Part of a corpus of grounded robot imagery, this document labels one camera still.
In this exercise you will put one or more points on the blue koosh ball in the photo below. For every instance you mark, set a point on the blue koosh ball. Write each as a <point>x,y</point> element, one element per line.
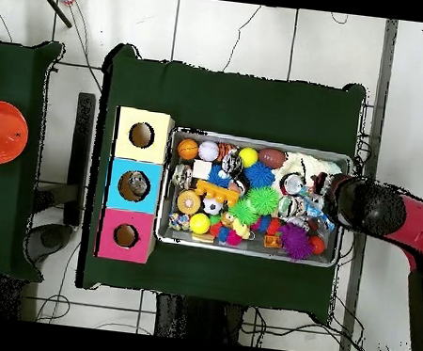
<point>259,175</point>

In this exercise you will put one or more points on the brown toy football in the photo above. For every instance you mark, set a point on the brown toy football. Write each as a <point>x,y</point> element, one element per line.
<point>271,158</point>

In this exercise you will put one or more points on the smooth yellow ball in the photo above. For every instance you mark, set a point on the smooth yellow ball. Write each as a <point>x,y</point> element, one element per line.
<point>248,157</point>

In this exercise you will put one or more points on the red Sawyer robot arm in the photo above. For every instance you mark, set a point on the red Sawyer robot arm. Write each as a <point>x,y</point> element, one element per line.
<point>381,210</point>

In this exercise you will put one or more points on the silver mesh bin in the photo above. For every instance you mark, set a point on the silver mesh bin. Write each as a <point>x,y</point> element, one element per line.
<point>178,236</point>

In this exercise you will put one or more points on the small orange-red ball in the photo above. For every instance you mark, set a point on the small orange-red ball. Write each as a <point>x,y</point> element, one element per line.
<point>316,245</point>

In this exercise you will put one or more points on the purple spiky ball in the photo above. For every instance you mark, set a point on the purple spiky ball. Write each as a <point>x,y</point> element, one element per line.
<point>295,241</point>

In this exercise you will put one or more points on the white toy baseball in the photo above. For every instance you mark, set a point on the white toy baseball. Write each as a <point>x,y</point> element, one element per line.
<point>209,151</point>

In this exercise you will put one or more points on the yellow tennis ball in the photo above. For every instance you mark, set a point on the yellow tennis ball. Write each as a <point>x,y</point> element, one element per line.
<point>200,223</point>

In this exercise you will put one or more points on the wooden box with three holes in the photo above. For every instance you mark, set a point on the wooden box with three holes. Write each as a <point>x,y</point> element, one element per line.
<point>138,154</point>

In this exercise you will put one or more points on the orange toy basketball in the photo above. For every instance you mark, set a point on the orange toy basketball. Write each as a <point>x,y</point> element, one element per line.
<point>188,149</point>

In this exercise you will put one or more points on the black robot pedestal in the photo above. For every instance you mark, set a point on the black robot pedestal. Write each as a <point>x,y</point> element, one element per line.
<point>195,319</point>

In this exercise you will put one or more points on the black rod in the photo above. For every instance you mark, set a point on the black rod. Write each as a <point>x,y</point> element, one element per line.
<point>51,2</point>

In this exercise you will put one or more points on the orange toy building block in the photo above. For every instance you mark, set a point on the orange toy building block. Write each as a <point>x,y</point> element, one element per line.
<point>213,191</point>

